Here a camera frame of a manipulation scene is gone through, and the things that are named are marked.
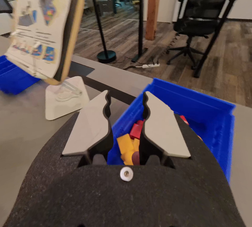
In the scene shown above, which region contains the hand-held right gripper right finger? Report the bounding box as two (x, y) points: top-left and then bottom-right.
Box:
(139, 91), (191, 166)

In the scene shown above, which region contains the wooden post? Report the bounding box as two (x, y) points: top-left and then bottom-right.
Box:
(145, 0), (161, 41)

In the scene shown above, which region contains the black office chair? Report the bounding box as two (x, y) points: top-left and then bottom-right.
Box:
(167, 0), (233, 70)

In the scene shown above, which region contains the black round-base stand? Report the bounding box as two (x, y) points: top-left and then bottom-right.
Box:
(86, 0), (116, 64)

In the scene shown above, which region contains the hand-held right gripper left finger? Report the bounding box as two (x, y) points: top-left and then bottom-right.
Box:
(62, 90), (114, 165)

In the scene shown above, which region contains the blue tagged plastic bin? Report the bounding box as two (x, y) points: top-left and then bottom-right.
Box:
(107, 78), (235, 183)

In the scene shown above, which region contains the pile of blocks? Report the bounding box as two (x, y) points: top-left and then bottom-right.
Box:
(117, 115), (203, 165)

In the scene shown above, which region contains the instruction sheet on board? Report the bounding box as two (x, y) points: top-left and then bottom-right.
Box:
(54, 0), (84, 82)

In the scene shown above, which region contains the grey desk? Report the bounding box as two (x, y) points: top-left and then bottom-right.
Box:
(0, 34), (252, 227)

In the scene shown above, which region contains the instruction sheet on stand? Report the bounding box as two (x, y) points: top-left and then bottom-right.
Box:
(4, 0), (90, 121)

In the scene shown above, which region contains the printed instruction sheet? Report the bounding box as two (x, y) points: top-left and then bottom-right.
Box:
(5, 0), (79, 79)

